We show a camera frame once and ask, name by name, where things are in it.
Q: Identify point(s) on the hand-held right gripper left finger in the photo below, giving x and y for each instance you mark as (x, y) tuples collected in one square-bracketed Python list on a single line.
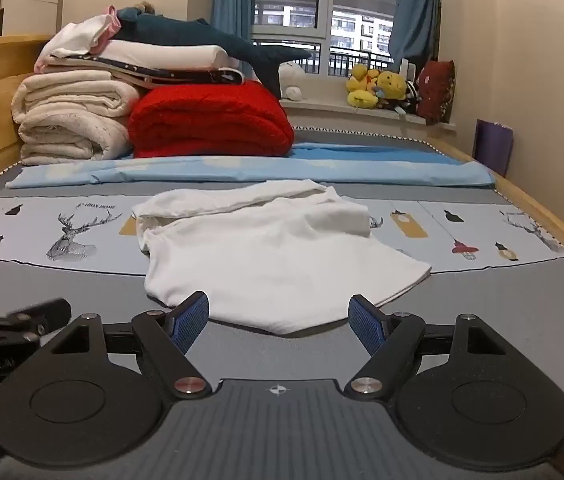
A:
[(190, 321)]

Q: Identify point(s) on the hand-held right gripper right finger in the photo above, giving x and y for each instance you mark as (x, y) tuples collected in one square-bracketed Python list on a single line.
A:
[(367, 325)]

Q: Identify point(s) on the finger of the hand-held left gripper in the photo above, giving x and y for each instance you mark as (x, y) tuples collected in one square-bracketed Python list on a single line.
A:
[(36, 316)]

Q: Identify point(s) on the white shirt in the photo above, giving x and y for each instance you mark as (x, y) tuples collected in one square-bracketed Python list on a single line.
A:
[(272, 260)]

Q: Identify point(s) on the light blue sheet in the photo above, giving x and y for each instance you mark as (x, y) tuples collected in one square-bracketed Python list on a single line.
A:
[(262, 167)]

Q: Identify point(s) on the cream folded quilt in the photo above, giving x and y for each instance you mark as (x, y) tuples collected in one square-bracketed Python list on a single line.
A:
[(71, 110)]

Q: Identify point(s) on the red folded blanket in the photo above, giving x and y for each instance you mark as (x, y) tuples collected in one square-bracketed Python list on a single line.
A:
[(211, 120)]

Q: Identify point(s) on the purple box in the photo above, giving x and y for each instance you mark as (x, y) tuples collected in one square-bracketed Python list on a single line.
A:
[(493, 149)]

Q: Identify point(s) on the striped plush toy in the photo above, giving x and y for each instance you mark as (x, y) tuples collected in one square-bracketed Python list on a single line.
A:
[(411, 96)]

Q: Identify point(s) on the yellow plush toy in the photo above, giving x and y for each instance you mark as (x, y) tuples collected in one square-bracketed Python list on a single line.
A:
[(392, 87), (361, 87)]

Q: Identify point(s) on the dark red cushion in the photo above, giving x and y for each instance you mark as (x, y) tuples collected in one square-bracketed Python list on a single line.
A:
[(436, 91)]

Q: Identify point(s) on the white plush toy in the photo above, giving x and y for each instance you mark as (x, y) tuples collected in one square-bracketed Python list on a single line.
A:
[(293, 80)]

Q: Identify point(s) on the white plastic object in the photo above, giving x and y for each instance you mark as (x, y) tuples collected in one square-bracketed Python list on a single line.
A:
[(407, 70)]

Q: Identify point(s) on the white and pink cloth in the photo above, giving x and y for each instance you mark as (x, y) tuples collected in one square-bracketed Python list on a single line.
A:
[(81, 35)]

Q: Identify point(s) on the dark teal shark plush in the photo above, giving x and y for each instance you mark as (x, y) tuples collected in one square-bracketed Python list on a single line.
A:
[(186, 32)]

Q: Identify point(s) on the tan plush toy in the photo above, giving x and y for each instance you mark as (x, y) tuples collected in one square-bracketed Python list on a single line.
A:
[(144, 7)]

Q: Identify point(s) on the window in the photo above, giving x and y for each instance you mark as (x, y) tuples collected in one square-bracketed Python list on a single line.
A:
[(322, 10)]

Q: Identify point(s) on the blue curtain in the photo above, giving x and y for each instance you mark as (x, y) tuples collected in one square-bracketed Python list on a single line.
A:
[(232, 0), (414, 10)]

